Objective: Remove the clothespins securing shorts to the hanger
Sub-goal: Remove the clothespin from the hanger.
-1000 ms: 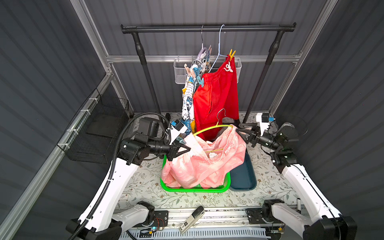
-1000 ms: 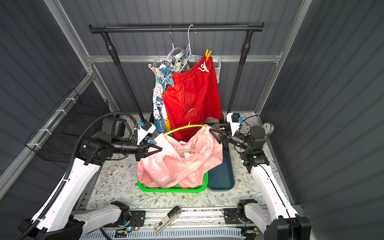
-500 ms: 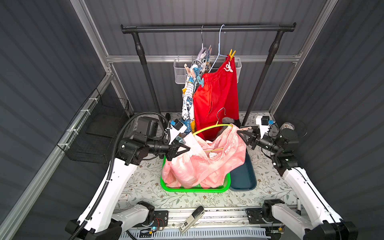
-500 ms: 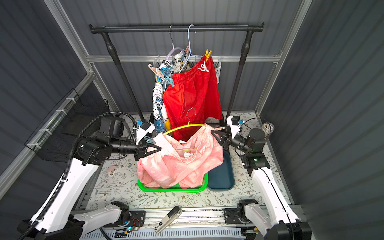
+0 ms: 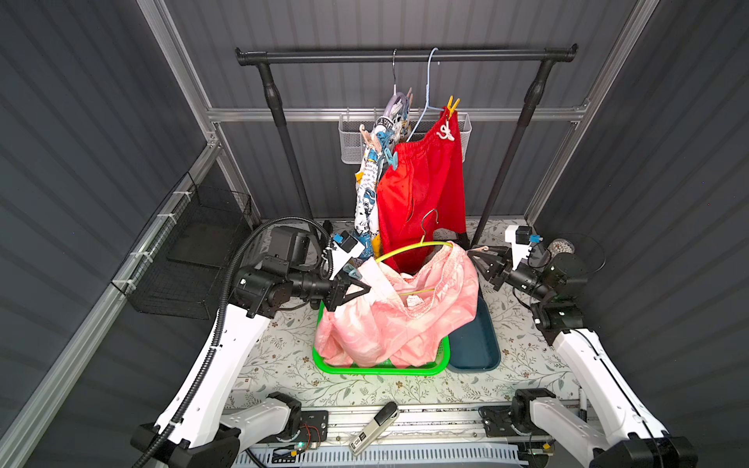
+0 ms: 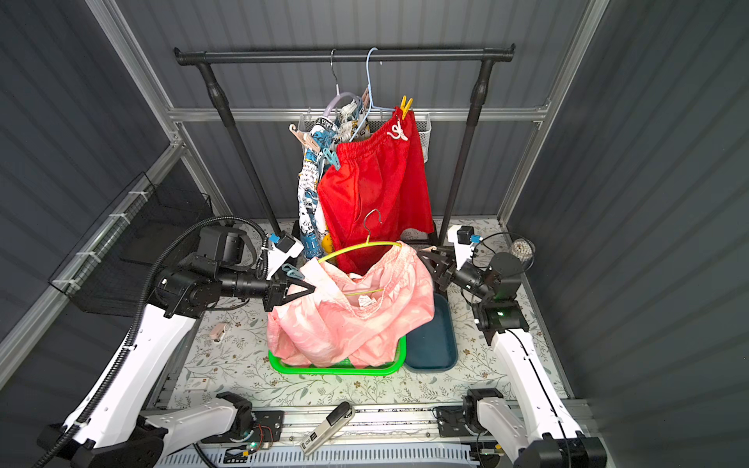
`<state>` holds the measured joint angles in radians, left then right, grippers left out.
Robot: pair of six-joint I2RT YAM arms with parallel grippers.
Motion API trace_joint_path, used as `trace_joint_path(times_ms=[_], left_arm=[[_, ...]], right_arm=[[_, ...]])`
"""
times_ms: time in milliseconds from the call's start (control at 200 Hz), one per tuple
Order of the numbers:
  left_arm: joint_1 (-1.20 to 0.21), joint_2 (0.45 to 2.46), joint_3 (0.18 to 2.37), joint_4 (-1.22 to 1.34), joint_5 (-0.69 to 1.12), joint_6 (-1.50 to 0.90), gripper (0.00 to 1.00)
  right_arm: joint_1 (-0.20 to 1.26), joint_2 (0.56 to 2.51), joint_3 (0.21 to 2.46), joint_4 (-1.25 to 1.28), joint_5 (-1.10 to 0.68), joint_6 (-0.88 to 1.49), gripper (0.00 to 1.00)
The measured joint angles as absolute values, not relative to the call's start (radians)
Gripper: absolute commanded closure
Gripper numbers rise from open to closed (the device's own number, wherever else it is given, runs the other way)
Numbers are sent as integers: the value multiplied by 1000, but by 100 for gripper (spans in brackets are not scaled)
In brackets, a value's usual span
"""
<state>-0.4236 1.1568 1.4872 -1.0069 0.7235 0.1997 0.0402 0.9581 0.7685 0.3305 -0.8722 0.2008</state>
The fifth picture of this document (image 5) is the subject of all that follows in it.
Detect teal clothespin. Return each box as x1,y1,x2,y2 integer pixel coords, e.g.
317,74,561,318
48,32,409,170
343,263,362,280

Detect green plastic hanger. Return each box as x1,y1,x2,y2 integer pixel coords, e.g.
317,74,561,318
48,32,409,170
373,209,454,296

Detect pink tie-dye shorts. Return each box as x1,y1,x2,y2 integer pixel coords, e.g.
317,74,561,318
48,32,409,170
314,242,480,369

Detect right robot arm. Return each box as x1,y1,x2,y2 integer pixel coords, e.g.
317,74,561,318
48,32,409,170
468,247,698,467

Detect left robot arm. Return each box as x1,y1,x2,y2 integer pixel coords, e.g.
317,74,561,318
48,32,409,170
131,216,370,467

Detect red shorts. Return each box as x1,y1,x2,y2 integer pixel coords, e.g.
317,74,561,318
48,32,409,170
376,107,469,254

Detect comic print shorts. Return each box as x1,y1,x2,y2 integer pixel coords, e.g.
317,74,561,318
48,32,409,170
353,115,411,261

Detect lilac plastic hanger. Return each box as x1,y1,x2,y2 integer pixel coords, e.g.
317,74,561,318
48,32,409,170
382,49,413,129

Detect clear tube of sticks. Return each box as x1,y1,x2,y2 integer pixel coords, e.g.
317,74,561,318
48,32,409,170
547,238,575,257

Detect dark teal tray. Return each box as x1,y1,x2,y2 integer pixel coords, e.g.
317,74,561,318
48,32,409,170
448,294,501,374

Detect green plastic basket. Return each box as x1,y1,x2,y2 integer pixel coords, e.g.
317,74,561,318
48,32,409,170
312,335,452,376

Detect blue clothespin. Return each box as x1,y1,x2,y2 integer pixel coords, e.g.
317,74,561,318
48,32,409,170
382,146,398,173

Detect silver black handheld device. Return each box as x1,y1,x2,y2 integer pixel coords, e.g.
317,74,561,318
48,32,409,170
347,401,400,457

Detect beige clothespin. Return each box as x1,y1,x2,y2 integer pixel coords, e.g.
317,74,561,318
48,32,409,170
359,124,382,154

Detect yellow clothespin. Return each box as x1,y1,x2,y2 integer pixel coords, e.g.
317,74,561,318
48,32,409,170
447,96,461,117

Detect black clothes rack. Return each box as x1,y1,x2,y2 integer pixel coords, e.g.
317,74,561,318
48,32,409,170
234,44,579,246

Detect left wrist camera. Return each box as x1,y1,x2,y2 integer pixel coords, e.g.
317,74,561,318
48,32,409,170
329,231,365,280

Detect white wire wall basket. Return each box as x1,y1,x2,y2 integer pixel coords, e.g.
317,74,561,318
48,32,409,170
337,110,473,165

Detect light blue wire hanger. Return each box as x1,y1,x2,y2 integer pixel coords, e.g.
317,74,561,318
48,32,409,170
407,47,440,142

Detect black wire wall basket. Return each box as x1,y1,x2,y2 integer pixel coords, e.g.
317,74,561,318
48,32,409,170
112,177,253,320

